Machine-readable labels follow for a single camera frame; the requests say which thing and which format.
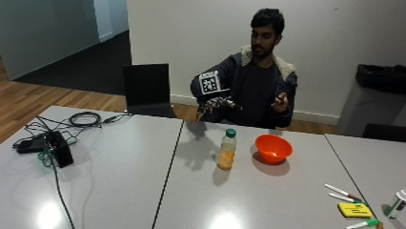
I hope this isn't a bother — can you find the the person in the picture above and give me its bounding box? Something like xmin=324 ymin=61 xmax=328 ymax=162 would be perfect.
xmin=190 ymin=8 xmax=299 ymax=130

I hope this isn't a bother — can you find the white marker cube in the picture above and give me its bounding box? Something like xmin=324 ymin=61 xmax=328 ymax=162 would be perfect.
xmin=198 ymin=70 xmax=224 ymax=95

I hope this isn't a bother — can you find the orange juice bottle green cap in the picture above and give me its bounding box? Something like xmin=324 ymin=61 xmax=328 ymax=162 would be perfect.
xmin=216 ymin=128 xmax=239 ymax=171

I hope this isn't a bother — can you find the black chair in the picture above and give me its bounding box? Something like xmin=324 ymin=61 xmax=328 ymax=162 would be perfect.
xmin=122 ymin=63 xmax=178 ymax=119

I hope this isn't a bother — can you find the orange plastic bowl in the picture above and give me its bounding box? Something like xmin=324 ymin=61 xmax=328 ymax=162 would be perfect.
xmin=255 ymin=134 xmax=295 ymax=165

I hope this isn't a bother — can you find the grey bin with black bag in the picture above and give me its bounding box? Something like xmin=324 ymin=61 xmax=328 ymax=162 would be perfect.
xmin=337 ymin=63 xmax=406 ymax=137

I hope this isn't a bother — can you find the dark chair back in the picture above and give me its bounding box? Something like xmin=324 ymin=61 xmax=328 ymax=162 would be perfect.
xmin=363 ymin=122 xmax=406 ymax=143

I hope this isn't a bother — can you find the red-tipped white marker pen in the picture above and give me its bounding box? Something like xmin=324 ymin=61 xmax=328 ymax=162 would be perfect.
xmin=324 ymin=183 xmax=365 ymax=202

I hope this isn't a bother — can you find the green-tipped white marker pen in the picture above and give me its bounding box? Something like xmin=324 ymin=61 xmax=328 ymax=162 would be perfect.
xmin=328 ymin=192 xmax=368 ymax=205

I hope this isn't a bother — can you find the black electronics box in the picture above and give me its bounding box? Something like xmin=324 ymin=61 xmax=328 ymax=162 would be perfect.
xmin=44 ymin=130 xmax=75 ymax=169

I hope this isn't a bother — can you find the yellow sticky note pad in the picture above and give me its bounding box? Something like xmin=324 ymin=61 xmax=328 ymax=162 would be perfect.
xmin=337 ymin=202 xmax=375 ymax=219

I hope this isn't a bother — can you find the white spray bottle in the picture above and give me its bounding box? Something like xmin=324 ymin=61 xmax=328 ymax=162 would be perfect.
xmin=385 ymin=189 xmax=406 ymax=219

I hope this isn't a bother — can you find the flat black device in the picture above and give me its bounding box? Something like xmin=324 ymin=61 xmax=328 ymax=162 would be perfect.
xmin=14 ymin=135 xmax=50 ymax=155

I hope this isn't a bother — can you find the green-capped white marker pen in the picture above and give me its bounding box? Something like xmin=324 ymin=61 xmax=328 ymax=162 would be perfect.
xmin=345 ymin=219 xmax=381 ymax=229

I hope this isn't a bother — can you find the coiled black cable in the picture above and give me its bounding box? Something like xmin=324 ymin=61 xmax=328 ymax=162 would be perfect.
xmin=68 ymin=111 xmax=103 ymax=128

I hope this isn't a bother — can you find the green cable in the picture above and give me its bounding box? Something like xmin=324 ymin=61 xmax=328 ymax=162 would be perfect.
xmin=38 ymin=149 xmax=56 ymax=168

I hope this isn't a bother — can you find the long black cable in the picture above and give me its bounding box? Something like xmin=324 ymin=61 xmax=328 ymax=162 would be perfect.
xmin=50 ymin=158 xmax=78 ymax=229

